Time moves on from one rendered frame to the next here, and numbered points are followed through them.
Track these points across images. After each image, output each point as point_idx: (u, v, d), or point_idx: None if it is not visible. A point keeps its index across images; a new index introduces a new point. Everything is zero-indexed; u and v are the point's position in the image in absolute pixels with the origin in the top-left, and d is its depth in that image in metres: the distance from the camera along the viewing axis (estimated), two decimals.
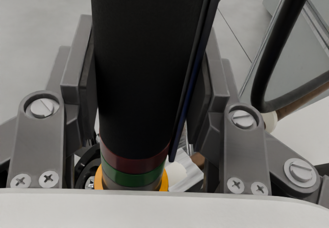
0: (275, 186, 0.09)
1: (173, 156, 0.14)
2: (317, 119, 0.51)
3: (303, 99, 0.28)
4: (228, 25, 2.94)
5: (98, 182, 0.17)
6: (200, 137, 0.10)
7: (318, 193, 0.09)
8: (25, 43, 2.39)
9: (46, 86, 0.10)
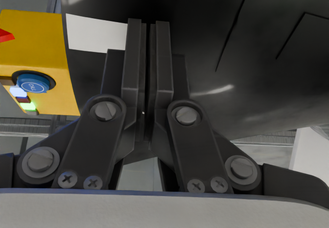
0: (221, 189, 0.08)
1: None
2: None
3: None
4: None
5: None
6: (151, 134, 0.10)
7: (262, 184, 0.08)
8: None
9: (102, 89, 0.10)
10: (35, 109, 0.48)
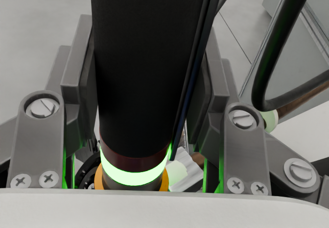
0: (275, 186, 0.09)
1: (173, 155, 0.14)
2: (311, 126, 0.52)
3: (304, 98, 0.28)
4: (228, 26, 2.96)
5: (98, 180, 0.17)
6: (200, 137, 0.10)
7: (318, 193, 0.09)
8: (26, 45, 2.40)
9: (46, 86, 0.10)
10: None
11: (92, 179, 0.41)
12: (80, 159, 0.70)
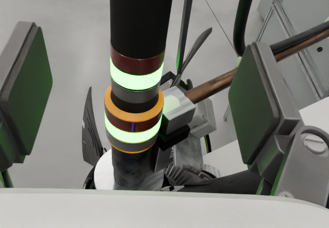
0: None
1: (180, 67, 0.19)
2: None
3: (283, 53, 0.32)
4: (223, 31, 3.09)
5: (107, 97, 0.21)
6: (261, 158, 0.10)
7: None
8: None
9: None
10: None
11: None
12: (87, 161, 0.84)
